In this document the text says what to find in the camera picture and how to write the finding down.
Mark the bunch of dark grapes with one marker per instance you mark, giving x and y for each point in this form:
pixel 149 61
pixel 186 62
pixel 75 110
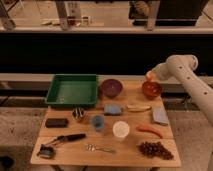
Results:
pixel 151 149

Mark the yellow banana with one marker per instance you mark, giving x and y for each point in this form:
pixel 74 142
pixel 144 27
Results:
pixel 138 108

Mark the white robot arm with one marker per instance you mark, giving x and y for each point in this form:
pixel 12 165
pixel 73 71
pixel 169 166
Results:
pixel 182 67

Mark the black rectangular block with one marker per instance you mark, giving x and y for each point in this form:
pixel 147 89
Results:
pixel 56 122

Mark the blue sponge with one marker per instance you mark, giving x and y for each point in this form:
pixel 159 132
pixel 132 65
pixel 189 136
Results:
pixel 112 110

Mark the green plastic tray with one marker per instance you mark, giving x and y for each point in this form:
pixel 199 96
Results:
pixel 73 90

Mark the small dark metal clip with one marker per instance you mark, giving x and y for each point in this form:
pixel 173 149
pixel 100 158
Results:
pixel 46 152

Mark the red bowl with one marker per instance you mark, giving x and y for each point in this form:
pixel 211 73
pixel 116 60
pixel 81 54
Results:
pixel 151 90

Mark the purple bowl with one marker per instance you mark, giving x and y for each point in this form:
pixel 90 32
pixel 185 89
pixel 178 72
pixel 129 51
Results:
pixel 111 87

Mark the blue cup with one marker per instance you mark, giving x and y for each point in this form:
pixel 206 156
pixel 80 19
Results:
pixel 97 122

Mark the striped ball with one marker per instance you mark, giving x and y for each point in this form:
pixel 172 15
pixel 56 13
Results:
pixel 79 114

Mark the white cup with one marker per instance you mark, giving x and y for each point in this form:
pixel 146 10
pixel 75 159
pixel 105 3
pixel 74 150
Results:
pixel 120 130

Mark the grey folded cloth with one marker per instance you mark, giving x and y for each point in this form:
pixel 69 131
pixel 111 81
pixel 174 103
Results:
pixel 160 115

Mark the black handled brush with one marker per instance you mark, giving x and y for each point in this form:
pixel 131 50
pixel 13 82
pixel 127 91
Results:
pixel 67 138

